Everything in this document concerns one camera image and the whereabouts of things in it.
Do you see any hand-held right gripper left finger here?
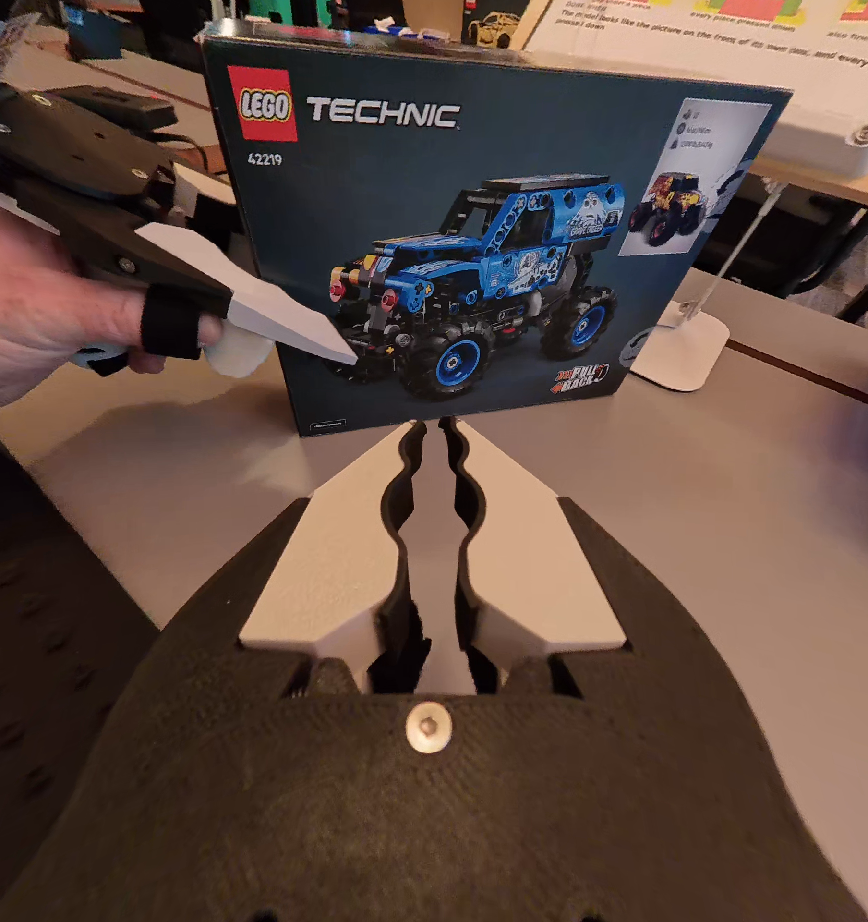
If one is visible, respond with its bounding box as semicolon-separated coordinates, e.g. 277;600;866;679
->
238;420;429;694

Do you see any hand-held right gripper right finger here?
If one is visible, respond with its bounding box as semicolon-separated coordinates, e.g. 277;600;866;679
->
437;416;629;694

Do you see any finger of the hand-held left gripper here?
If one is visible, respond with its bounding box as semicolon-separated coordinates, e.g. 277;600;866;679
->
135;222;360;366
173;171;239;217

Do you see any dark toy truck box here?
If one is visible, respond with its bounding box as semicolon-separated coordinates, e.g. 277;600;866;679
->
202;32;795;439

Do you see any grey desk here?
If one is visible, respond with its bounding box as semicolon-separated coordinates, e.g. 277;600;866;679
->
0;270;868;922

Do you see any person's left hand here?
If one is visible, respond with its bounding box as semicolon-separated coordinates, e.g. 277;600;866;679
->
0;189;225;416

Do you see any green plastic container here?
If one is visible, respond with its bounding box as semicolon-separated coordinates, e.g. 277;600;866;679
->
276;0;334;37

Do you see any white sign stand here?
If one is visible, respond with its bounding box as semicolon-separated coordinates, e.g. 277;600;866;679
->
630;108;868;393

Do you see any black dotted mat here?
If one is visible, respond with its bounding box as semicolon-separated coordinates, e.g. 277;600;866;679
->
0;418;163;919

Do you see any dark box with yellow model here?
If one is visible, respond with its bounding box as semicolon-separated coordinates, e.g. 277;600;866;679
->
466;11;523;50

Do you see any printed instruction sheet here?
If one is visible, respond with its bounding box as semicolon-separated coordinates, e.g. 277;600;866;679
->
524;0;868;102

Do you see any black cable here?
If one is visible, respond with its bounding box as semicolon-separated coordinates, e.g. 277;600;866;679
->
135;130;222;177

